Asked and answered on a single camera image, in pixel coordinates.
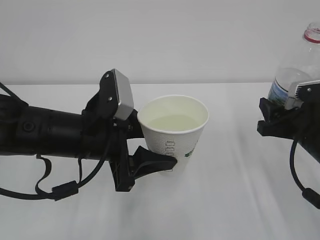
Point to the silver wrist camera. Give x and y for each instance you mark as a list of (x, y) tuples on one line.
[(125, 102), (302, 92)]

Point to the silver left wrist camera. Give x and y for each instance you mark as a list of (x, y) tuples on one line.
[(125, 102)]

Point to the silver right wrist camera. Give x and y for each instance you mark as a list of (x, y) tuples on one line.
[(302, 92)]

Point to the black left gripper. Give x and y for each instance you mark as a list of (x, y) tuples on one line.
[(110, 135)]

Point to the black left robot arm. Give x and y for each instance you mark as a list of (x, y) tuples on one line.
[(34, 131)]

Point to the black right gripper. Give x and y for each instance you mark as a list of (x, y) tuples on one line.
[(302, 122)]

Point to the white paper cup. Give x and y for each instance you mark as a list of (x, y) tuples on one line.
[(172, 126)]

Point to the clear plastic water bottle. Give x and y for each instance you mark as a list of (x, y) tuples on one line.
[(300, 67)]

